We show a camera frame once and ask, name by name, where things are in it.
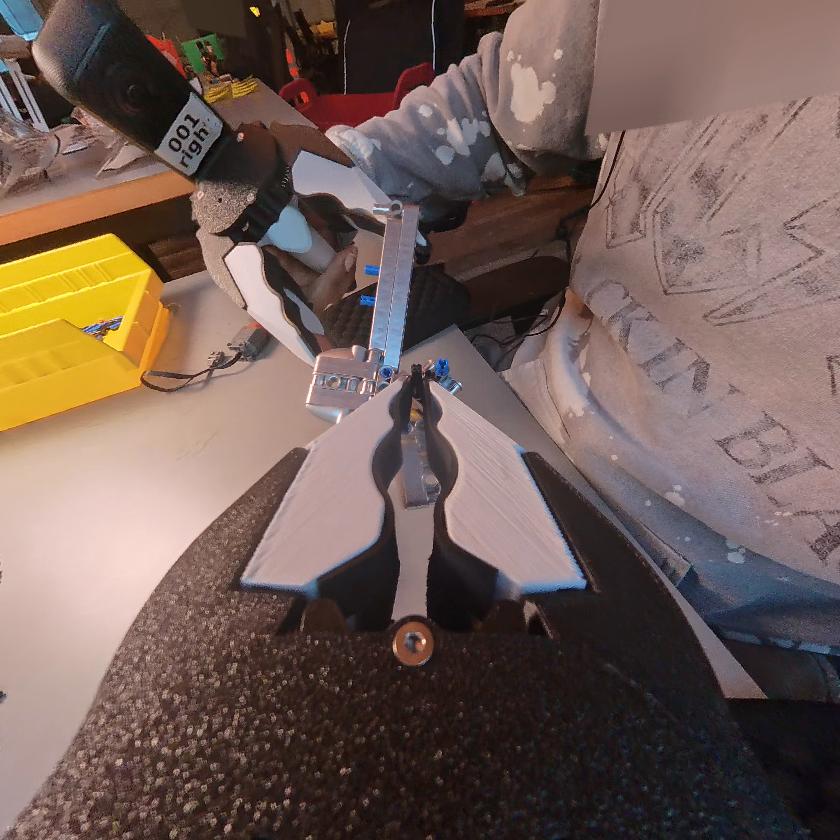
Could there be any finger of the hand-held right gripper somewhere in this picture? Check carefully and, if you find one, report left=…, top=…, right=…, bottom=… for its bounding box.
left=292, top=149, right=404, bottom=220
left=224, top=241, right=325, bottom=366

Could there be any grey desk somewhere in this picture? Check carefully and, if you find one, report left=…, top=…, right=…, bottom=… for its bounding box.
left=0, top=269, right=762, bottom=815

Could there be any grey motor block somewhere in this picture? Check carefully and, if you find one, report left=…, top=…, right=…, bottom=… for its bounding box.
left=227, top=326, right=273, bottom=364

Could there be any thin black cable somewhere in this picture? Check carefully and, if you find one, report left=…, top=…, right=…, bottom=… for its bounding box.
left=466, top=132, right=628, bottom=372

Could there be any yellow plastic bin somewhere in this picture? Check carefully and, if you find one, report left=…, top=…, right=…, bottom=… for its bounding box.
left=0, top=234, right=173, bottom=431

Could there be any grey transparent engine model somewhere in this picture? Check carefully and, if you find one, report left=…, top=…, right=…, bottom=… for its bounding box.
left=305, top=201, right=463, bottom=510

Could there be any black motor cable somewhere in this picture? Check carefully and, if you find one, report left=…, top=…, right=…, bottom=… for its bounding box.
left=140, top=348, right=250, bottom=393

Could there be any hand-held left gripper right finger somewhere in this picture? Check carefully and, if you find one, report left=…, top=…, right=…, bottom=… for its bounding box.
left=420, top=381, right=588, bottom=620

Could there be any black office chair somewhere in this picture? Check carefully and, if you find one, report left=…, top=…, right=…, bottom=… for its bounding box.
left=335, top=0, right=469, bottom=93

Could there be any wooden counter edge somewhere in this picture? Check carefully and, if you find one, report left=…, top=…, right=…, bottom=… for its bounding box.
left=0, top=164, right=200, bottom=250

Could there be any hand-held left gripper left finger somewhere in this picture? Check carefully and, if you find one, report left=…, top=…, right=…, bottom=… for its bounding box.
left=241, top=378, right=418, bottom=620

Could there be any red plastic seat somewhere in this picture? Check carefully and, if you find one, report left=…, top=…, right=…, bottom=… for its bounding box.
left=280, top=62, right=437, bottom=132

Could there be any person's right hand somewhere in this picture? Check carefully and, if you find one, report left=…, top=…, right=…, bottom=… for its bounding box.
left=296, top=243, right=361, bottom=313

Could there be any person's right forearm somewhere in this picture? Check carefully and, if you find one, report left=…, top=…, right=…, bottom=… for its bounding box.
left=326, top=0, right=607, bottom=200

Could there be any black rounded armrest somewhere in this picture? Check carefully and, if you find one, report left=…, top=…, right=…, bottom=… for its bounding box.
left=322, top=269, right=469, bottom=355

